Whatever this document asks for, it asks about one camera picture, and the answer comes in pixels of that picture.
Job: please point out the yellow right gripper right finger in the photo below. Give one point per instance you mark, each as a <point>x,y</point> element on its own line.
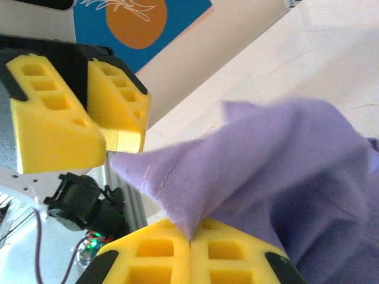
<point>237,266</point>

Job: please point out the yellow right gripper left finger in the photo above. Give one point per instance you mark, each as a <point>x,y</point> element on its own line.
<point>148,266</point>

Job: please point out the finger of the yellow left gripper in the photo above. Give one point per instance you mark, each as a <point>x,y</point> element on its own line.
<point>53,142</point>
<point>124,118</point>

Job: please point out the purple t-shirt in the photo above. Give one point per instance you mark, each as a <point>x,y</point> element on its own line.
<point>266,177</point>

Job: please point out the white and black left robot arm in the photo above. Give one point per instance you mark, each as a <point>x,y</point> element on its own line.
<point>77,201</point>

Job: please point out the blue panel with orange oval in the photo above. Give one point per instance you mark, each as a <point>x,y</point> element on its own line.
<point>136,23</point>

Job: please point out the white table cover sheet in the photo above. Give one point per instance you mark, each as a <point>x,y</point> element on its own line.
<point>296,59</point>

